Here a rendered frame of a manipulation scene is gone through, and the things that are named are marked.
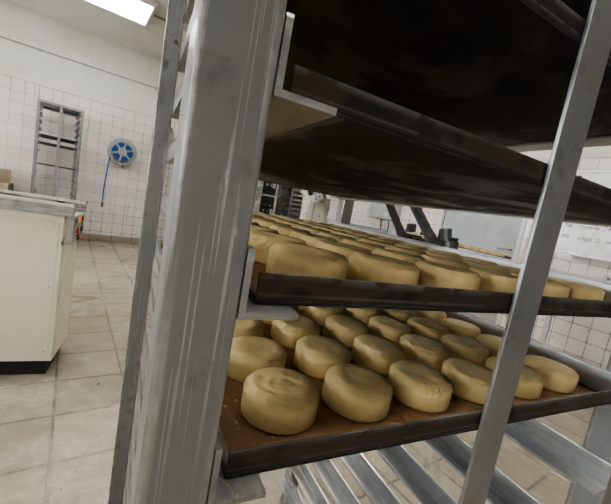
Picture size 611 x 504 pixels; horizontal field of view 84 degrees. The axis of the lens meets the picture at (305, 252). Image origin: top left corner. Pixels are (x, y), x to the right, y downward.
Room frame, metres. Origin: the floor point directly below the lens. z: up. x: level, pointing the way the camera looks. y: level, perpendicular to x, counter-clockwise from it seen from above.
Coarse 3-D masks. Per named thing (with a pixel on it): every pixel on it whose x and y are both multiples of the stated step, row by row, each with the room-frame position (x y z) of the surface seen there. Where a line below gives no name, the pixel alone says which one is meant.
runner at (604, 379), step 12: (456, 312) 0.52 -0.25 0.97; (480, 324) 0.48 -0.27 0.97; (492, 324) 0.47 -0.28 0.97; (528, 348) 0.42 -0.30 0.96; (540, 348) 0.41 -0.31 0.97; (552, 348) 0.40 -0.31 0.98; (564, 360) 0.38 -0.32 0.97; (576, 360) 0.38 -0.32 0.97; (588, 372) 0.36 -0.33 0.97; (600, 372) 0.35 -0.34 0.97; (588, 384) 0.36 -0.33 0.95; (600, 384) 0.35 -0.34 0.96
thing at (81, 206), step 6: (0, 192) 1.78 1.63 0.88; (6, 192) 1.79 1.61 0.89; (12, 192) 1.80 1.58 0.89; (18, 192) 1.81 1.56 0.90; (36, 198) 1.84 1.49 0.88; (42, 198) 1.85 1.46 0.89; (48, 198) 1.86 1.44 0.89; (54, 198) 1.87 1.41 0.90; (60, 198) 1.88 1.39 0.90; (72, 204) 1.91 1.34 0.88; (78, 204) 1.92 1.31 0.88; (84, 204) 1.93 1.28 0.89; (78, 210) 1.92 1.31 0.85; (84, 210) 1.93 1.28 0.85
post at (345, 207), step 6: (342, 204) 0.88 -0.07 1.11; (348, 204) 0.88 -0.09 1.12; (342, 210) 0.87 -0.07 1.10; (348, 210) 0.88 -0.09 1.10; (336, 216) 0.89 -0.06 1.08; (342, 216) 0.87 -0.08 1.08; (348, 216) 0.88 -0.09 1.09; (342, 222) 0.87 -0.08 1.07; (348, 222) 0.88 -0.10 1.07; (288, 468) 0.89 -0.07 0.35; (294, 480) 0.88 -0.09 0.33
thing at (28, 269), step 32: (0, 224) 1.55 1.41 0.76; (32, 224) 1.59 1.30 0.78; (64, 224) 1.65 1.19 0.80; (0, 256) 1.55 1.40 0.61; (32, 256) 1.60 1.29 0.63; (64, 256) 1.70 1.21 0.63; (0, 288) 1.55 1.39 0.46; (32, 288) 1.60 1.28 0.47; (64, 288) 1.76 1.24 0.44; (0, 320) 1.56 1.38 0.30; (32, 320) 1.61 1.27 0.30; (64, 320) 1.83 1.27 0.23; (0, 352) 1.56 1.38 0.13; (32, 352) 1.61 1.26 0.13
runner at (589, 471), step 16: (512, 432) 0.40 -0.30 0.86; (528, 432) 0.40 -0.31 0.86; (544, 432) 0.38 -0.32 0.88; (560, 432) 0.37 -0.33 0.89; (528, 448) 0.37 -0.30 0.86; (544, 448) 0.38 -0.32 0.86; (560, 448) 0.37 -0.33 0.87; (576, 448) 0.35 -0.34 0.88; (560, 464) 0.35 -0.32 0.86; (576, 464) 0.35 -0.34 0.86; (592, 464) 0.34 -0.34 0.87; (608, 464) 0.33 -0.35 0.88; (576, 480) 0.33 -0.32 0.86; (592, 480) 0.34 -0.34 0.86; (608, 480) 0.33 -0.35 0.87; (592, 496) 0.32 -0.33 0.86
